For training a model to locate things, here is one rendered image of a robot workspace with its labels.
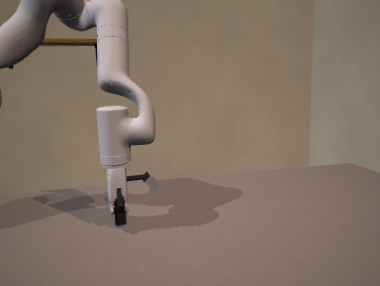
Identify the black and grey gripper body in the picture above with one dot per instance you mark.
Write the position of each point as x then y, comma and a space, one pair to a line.
116, 178

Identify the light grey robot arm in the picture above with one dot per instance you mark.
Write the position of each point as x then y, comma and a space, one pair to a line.
25, 31

